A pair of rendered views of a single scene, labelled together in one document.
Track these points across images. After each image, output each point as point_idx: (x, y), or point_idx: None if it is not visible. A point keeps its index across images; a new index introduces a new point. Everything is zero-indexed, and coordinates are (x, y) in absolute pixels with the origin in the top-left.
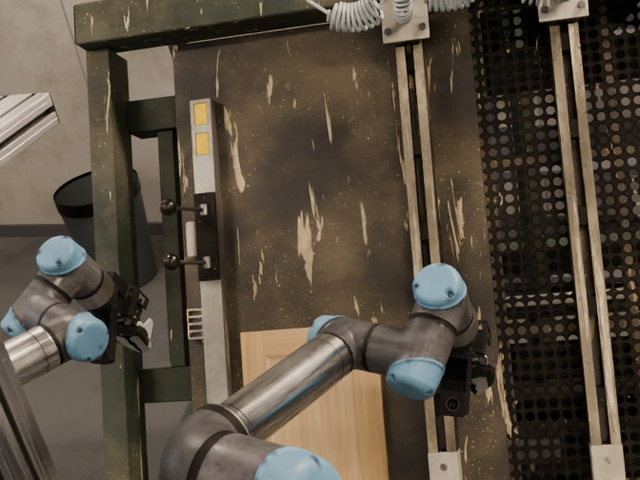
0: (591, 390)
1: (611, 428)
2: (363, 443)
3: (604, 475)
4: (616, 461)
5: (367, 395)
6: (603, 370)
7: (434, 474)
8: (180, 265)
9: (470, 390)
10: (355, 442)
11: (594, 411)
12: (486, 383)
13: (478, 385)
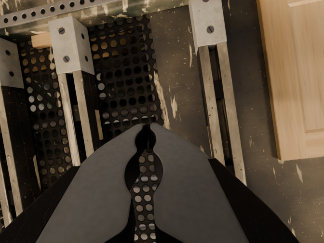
0: (83, 118)
1: (65, 87)
2: (289, 46)
3: (68, 45)
4: (59, 59)
5: (287, 91)
6: (76, 135)
7: (218, 20)
8: None
9: (155, 136)
10: (296, 46)
11: (79, 99)
12: (68, 195)
13: (112, 174)
